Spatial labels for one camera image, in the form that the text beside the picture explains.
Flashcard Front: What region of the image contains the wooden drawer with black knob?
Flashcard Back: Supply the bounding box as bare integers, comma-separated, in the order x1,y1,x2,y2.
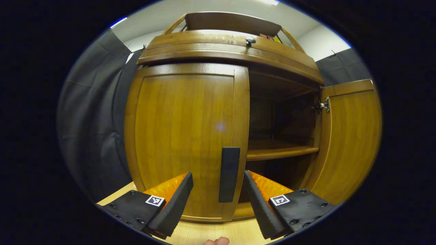
137,30,324,85

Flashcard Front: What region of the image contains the metal door hinge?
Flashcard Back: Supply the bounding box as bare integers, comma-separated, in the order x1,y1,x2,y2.
314,97,330,114

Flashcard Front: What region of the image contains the wooden inner cabinet shelf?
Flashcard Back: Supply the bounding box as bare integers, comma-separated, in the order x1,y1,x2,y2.
246,139,320,161

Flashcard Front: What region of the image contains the wooden cabinet door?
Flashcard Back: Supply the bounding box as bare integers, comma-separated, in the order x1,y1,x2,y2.
301,79,382,205
124,63,250,222

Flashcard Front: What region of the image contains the black backdrop cloth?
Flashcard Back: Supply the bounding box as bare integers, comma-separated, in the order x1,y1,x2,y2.
57,29,372,203

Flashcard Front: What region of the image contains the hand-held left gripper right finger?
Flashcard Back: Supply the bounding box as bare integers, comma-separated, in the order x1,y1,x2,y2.
243,170,345,240

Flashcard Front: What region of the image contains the wooden double-door shoe cabinet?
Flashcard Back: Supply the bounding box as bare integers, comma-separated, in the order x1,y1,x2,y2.
124,12,382,223

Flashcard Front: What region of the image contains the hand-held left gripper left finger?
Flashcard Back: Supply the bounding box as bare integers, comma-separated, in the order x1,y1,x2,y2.
97,172,194,240

